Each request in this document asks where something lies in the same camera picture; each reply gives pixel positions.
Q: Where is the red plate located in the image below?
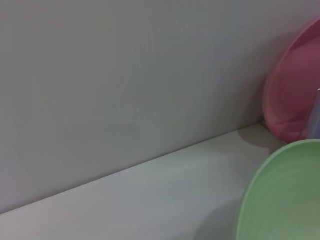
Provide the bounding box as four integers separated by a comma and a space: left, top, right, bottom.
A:
264, 16, 320, 145

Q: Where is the purple plate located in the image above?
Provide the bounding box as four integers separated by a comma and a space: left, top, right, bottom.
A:
309, 93, 320, 140

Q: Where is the green plate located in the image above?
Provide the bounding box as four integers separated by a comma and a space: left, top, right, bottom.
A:
236, 139, 320, 240

